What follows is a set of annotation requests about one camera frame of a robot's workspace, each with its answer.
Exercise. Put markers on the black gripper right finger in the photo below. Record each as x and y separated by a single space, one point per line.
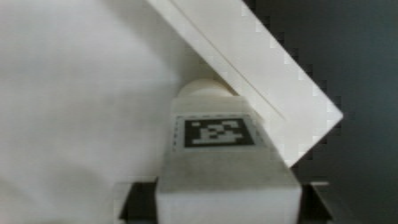
322 207

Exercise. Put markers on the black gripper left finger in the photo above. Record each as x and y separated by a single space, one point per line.
139 204

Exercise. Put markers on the white leg with tag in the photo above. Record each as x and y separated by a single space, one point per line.
226 184

